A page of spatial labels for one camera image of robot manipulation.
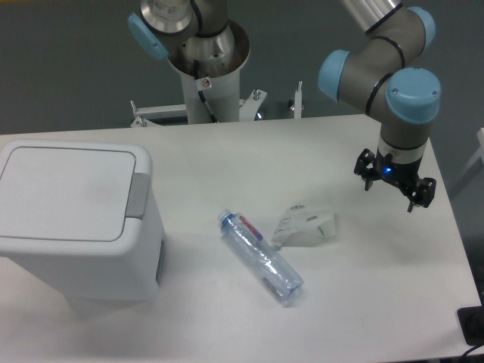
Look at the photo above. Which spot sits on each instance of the black device at edge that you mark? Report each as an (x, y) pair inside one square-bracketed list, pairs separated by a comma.
[(471, 321)]

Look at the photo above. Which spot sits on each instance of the clear plastic water bottle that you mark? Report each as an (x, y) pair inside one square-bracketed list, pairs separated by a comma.
[(263, 260)]

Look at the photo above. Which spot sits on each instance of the crumpled clear plastic bag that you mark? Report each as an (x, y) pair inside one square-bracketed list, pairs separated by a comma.
[(304, 225)]

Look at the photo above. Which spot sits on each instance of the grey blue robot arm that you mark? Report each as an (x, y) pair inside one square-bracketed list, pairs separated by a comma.
[(380, 82)]

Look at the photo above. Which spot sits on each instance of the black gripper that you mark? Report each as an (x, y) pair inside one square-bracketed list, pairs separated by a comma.
[(398, 168)]

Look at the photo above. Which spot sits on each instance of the white frame at right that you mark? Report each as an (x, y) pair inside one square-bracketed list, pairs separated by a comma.
[(470, 169)]

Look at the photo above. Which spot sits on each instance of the white trash can lid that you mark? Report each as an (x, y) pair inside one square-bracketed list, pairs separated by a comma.
[(50, 193)]

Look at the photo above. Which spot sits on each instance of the white plastic trash can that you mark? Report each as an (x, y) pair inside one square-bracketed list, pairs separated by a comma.
[(127, 268)]

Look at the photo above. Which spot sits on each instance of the grey lid push button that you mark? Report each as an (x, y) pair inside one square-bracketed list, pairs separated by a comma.
[(138, 194)]

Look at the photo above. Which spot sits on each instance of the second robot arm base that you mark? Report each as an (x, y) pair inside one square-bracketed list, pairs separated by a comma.
[(197, 37)]

